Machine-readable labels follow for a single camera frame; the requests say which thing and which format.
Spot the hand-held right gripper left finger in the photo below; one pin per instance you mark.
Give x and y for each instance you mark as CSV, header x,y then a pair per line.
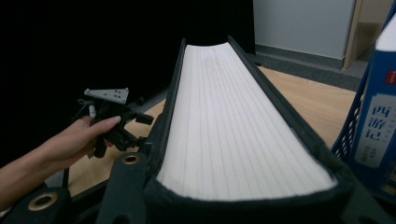
x,y
124,186

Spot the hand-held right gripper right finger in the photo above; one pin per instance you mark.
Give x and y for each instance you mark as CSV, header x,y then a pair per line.
x,y
361,205

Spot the blue plastic file rack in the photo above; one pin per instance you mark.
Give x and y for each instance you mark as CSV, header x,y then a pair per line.
x,y
345,137

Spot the blue hardcover book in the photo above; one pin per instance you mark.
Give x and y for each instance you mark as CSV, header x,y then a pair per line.
x,y
378,124

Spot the black hardcover book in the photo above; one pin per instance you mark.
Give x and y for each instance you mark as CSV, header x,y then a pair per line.
x,y
233,124

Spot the light wooden desk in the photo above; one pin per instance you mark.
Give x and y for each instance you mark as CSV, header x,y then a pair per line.
x,y
353,31

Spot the white cabinet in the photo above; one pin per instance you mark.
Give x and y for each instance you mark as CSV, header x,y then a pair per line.
x,y
302,25

